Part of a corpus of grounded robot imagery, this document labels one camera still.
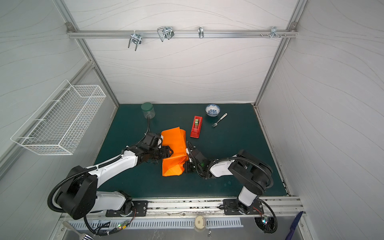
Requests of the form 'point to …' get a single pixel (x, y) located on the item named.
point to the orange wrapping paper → (176, 139)
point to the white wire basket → (61, 123)
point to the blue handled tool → (293, 225)
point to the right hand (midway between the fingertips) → (184, 162)
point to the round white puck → (200, 222)
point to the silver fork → (215, 124)
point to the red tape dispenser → (196, 126)
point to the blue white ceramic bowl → (212, 110)
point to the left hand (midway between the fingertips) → (171, 151)
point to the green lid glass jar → (148, 110)
